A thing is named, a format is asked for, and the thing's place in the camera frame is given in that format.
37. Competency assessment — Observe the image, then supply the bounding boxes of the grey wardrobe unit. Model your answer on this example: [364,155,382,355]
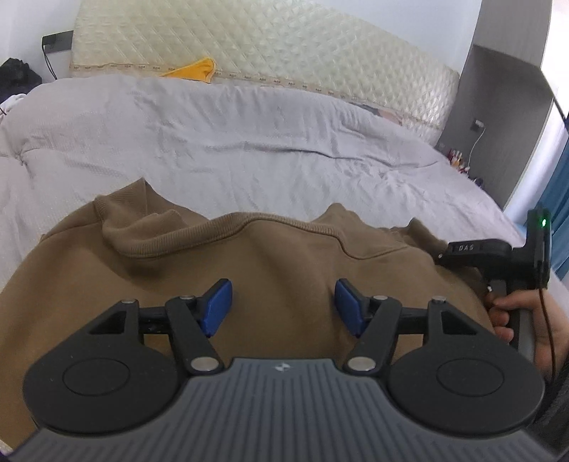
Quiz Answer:
[435,0,569,213]

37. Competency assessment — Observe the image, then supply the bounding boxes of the pink grey patterned pillow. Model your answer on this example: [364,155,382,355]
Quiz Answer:
[350,101,412,122]

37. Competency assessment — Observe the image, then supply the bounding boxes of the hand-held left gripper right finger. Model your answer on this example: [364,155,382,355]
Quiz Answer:
[334,278,485,375]

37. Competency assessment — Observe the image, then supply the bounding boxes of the yellow cloth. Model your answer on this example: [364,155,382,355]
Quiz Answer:
[170,56,219,83]

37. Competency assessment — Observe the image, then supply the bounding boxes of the black clothes pile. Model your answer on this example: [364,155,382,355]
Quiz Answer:
[0,58,43,97]

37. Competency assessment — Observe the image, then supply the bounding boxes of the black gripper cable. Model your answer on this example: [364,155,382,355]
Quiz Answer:
[537,262,557,385]

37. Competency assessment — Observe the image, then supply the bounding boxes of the blue curtain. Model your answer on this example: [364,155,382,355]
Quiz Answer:
[537,142,569,281]

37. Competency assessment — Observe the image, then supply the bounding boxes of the white charger cable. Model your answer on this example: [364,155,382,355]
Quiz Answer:
[464,130,483,172]

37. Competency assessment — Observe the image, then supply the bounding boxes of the cream quilted headboard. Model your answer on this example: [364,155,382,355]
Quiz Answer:
[69,0,461,147]

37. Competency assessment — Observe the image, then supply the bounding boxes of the small bottles group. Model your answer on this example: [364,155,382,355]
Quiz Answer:
[438,142,473,168]

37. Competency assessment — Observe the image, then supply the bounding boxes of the brown hoodie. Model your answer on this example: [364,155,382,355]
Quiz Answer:
[0,178,505,455]

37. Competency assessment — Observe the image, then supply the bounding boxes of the black wall socket strip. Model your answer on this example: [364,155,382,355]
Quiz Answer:
[41,30,74,52]

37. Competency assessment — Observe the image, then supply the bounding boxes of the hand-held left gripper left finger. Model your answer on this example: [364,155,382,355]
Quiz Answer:
[86,278,234,375]

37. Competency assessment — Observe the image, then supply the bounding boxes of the person's right hand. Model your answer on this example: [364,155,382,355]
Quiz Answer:
[486,290,559,379]

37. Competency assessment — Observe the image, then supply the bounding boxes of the black power cable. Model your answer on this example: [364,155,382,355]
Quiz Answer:
[43,48,59,81]

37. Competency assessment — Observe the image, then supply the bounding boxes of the white clothes pile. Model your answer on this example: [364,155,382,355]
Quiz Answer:
[0,92,30,118]

